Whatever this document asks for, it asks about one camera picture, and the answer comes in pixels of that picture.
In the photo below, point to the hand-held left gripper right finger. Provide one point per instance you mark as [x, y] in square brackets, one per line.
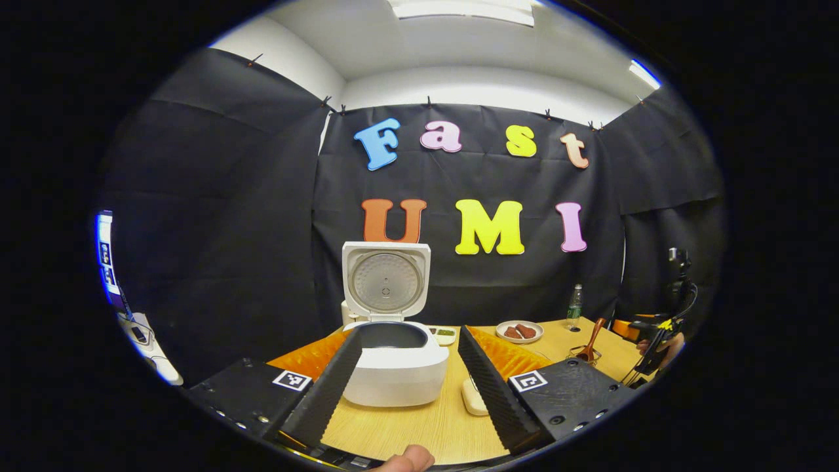
[491, 393]

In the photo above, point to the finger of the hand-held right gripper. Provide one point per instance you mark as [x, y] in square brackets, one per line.
[629, 330]

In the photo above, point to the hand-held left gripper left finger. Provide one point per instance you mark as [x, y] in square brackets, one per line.
[328, 393]

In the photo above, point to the brown wooden spoon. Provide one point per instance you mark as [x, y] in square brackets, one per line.
[593, 337]

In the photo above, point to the white rice cooker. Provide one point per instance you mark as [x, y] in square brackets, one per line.
[393, 377]

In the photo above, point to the clear green-label water bottle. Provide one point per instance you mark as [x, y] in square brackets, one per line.
[575, 308]

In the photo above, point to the brown meat piece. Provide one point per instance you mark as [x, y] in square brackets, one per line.
[526, 331]
[512, 332]

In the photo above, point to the white round plate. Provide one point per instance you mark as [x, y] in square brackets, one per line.
[536, 335]

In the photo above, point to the white sectioned condiment tray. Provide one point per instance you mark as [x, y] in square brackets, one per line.
[446, 334]

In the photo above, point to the white side table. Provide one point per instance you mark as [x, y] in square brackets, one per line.
[160, 367]

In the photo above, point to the black backdrop cloth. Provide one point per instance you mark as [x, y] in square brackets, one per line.
[229, 229]

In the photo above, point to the small ceiling light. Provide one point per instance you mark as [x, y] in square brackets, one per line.
[645, 74]

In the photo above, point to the long ceiling light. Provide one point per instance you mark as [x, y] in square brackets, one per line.
[459, 10]

